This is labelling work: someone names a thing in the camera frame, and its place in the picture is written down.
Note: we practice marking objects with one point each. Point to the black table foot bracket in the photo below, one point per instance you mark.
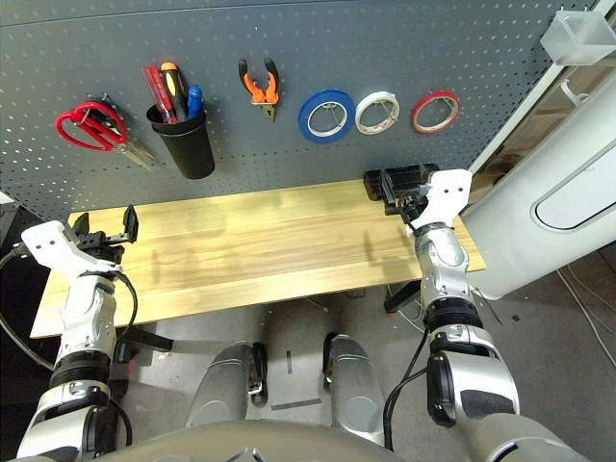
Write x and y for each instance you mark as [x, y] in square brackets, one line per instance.
[154, 342]
[402, 298]

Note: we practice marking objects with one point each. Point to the black plastic tool case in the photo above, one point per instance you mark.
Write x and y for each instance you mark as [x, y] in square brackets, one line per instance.
[409, 175]

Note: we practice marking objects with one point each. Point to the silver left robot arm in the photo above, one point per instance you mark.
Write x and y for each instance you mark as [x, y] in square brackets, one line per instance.
[89, 313]

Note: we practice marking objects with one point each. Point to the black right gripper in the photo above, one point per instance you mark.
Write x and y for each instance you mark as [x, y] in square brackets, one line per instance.
[409, 199]

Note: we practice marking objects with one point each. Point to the white tape roll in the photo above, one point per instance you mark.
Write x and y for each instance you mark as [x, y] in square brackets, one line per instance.
[360, 120]

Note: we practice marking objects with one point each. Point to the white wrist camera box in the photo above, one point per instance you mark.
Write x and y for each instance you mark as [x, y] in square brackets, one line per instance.
[48, 243]
[447, 190]

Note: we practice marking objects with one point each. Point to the white plastic hook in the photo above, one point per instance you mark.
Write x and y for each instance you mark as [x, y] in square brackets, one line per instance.
[568, 94]

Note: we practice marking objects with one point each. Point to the silver right robot leg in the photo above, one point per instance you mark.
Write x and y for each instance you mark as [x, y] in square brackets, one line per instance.
[356, 385]

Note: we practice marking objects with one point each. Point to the blue tape roll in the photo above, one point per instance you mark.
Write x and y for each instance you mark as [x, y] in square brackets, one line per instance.
[304, 125]

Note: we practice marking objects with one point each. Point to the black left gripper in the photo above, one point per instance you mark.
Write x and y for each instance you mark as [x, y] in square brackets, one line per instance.
[103, 245]

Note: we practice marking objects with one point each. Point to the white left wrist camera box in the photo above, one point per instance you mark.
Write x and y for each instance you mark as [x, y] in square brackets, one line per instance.
[48, 243]

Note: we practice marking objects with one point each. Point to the translucent plastic bin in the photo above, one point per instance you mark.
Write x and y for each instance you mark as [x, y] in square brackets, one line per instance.
[577, 45]

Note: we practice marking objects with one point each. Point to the orange black needle-nose pliers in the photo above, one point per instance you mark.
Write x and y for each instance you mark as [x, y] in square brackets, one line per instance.
[260, 89]

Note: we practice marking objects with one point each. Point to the grey robot torso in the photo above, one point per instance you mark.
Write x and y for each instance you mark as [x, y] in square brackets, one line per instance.
[250, 445]

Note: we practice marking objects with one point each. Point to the red tape roll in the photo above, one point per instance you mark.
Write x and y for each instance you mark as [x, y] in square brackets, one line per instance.
[415, 118]

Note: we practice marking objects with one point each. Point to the black plastic cup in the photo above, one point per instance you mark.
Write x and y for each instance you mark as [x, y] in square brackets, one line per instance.
[190, 154]

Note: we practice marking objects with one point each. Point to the silver robot leg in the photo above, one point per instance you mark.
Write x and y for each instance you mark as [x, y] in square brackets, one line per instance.
[356, 385]
[221, 385]

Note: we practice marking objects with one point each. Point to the white pegboard frame post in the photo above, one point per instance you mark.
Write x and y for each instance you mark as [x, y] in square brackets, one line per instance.
[517, 120]

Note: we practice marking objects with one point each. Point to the grey perforated pegboard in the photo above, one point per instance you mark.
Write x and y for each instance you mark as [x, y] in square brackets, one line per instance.
[313, 163]

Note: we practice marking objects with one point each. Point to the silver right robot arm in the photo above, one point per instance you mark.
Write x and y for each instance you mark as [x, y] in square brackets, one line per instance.
[447, 269]

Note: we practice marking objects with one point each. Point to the silver left robot leg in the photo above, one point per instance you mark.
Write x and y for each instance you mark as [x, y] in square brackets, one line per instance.
[221, 385]

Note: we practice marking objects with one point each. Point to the white curved machine housing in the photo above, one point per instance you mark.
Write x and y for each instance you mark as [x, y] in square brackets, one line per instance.
[520, 250]

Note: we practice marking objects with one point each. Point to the short dark floor tape strip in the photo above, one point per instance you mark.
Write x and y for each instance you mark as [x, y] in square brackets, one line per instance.
[289, 363]

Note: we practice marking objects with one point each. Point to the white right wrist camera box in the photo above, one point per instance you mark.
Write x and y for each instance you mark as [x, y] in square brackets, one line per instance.
[447, 190]

